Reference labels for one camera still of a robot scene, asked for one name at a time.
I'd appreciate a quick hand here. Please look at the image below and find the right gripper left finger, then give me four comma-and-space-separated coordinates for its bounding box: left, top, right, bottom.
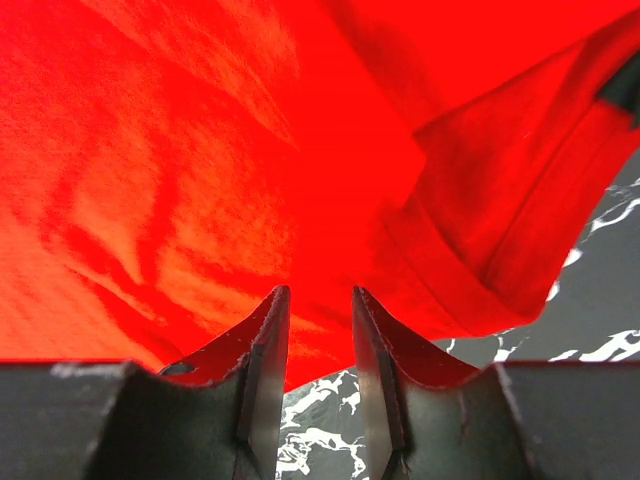
1, 286, 291, 479

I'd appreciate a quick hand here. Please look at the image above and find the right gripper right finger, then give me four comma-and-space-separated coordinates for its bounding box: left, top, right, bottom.
352, 287, 639, 479

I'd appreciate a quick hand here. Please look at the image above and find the red t shirt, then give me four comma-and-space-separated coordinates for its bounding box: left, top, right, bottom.
1, 1, 639, 388

